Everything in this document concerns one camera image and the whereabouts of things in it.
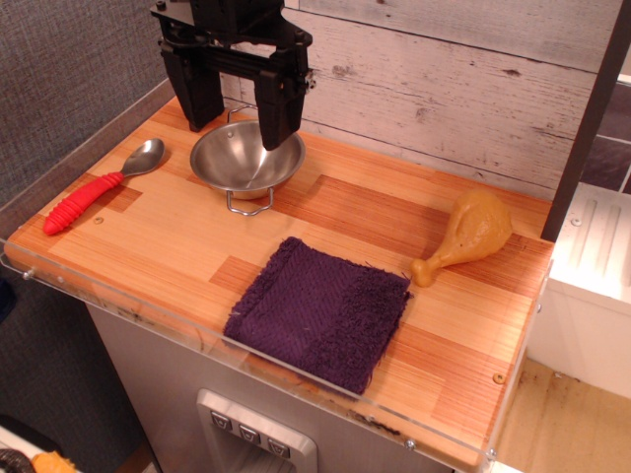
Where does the purple cloth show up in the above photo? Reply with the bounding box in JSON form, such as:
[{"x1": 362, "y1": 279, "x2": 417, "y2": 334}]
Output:
[{"x1": 224, "y1": 237, "x2": 410, "y2": 394}]

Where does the toy chicken drumstick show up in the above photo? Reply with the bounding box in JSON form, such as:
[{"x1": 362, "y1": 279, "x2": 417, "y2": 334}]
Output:
[{"x1": 410, "y1": 189, "x2": 513, "y2": 288}]

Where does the steel bowl with wire handles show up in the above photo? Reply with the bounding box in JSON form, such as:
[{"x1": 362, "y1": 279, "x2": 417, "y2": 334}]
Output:
[{"x1": 190, "y1": 105, "x2": 307, "y2": 217}]

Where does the grey toy cabinet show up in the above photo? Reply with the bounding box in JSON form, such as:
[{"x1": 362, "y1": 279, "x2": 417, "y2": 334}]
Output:
[{"x1": 90, "y1": 308, "x2": 506, "y2": 472}]

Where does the dark grey vertical post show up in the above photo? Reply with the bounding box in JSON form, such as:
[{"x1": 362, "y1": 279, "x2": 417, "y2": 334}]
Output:
[{"x1": 540, "y1": 0, "x2": 630, "y2": 242}]

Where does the silver button panel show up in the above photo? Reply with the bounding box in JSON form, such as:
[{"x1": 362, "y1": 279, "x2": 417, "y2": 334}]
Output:
[{"x1": 196, "y1": 389, "x2": 318, "y2": 473}]

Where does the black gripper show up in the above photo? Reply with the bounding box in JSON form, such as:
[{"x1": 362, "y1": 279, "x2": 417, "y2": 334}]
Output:
[{"x1": 151, "y1": 1, "x2": 313, "y2": 150}]

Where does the red handled metal spoon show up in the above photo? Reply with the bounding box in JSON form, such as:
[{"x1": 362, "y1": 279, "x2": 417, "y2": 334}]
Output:
[{"x1": 43, "y1": 138, "x2": 166, "y2": 236}]

